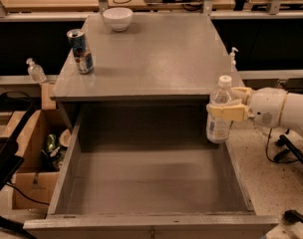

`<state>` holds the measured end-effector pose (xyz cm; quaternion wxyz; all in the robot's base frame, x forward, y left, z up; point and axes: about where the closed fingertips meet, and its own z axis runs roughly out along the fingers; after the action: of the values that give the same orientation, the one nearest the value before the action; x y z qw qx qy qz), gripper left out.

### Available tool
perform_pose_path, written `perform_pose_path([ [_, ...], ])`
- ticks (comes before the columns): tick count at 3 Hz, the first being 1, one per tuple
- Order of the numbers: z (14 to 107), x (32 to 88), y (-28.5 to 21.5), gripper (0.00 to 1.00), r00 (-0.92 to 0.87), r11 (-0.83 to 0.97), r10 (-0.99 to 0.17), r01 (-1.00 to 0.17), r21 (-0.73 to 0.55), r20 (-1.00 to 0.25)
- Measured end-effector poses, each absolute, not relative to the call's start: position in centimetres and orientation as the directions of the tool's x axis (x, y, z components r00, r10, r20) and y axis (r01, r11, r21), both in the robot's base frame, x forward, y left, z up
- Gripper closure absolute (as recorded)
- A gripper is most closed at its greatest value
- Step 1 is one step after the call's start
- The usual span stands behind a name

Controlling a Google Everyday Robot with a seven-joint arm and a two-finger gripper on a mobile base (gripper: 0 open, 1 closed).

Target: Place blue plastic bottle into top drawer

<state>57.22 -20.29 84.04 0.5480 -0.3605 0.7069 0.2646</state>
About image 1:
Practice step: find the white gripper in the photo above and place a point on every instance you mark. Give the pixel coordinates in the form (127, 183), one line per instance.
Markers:
(266, 108)

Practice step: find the clear plastic water bottle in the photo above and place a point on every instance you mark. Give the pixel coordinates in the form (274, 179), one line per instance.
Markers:
(217, 130)

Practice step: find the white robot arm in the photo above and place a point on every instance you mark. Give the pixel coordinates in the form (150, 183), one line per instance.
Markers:
(291, 116)

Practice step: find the small white pump bottle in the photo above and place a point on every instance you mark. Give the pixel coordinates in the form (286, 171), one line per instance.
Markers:
(232, 54)

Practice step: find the open grey top drawer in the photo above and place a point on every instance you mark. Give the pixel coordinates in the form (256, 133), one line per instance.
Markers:
(148, 172)

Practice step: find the clear sanitizer pump bottle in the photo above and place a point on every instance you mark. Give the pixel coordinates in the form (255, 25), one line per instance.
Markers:
(35, 71)

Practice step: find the black floor stand leg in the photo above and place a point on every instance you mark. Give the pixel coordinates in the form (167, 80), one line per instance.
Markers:
(296, 151)

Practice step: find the grey wooden cabinet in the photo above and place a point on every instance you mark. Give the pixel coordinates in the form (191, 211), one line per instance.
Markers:
(160, 56)

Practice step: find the white ceramic bowl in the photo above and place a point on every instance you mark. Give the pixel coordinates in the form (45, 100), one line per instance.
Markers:
(119, 18)

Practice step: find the blue energy drink can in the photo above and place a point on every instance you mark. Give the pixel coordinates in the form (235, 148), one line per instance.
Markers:
(81, 51)

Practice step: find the open cardboard box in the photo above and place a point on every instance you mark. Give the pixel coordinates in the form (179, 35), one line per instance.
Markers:
(43, 142)

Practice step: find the black chair frame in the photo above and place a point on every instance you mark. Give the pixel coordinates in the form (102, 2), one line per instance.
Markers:
(10, 162)

